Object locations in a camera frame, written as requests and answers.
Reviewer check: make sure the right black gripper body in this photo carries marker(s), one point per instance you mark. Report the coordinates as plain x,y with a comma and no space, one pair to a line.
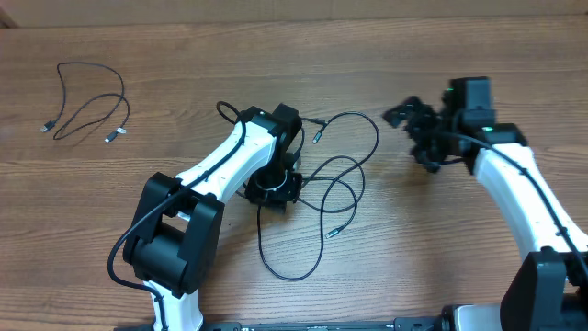
424,133

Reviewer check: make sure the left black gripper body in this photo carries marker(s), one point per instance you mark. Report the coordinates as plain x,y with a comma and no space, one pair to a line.
272,187

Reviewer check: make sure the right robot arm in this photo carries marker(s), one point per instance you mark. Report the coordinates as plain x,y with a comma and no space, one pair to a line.
549,291

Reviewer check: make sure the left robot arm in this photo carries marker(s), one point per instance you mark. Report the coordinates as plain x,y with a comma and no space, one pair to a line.
173,237

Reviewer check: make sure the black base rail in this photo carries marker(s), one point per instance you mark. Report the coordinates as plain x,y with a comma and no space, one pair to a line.
317,325

